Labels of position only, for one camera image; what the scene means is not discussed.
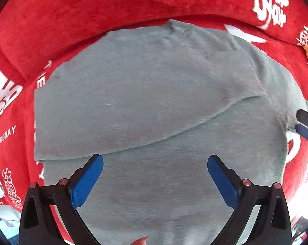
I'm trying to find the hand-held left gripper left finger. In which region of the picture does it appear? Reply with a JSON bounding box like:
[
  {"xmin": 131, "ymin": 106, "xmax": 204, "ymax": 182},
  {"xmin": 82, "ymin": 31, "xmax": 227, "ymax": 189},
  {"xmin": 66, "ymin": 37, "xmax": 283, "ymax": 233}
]
[{"xmin": 19, "ymin": 154, "xmax": 104, "ymax": 245}]

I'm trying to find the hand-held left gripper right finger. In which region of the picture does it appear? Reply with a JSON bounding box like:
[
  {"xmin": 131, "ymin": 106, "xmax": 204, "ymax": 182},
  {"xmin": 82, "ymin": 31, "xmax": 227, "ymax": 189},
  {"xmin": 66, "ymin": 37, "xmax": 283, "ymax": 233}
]
[{"xmin": 207, "ymin": 154, "xmax": 291, "ymax": 245}]

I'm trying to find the grey knit sweater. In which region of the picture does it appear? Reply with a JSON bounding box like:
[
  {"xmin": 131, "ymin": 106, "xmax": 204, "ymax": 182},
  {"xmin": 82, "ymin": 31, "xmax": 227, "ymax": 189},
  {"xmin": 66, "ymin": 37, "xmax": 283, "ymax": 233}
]
[{"xmin": 33, "ymin": 19, "xmax": 308, "ymax": 245}]

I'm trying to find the red printed blanket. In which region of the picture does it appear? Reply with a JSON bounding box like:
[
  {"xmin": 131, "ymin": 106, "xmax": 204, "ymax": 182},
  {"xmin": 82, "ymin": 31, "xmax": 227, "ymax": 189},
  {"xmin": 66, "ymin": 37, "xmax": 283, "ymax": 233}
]
[{"xmin": 0, "ymin": 23, "xmax": 308, "ymax": 245}]

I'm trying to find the red towel with white characters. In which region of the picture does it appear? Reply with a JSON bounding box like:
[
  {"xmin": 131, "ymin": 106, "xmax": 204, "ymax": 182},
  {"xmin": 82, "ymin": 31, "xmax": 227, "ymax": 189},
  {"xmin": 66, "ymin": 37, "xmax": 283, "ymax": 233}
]
[{"xmin": 0, "ymin": 0, "xmax": 308, "ymax": 82}]

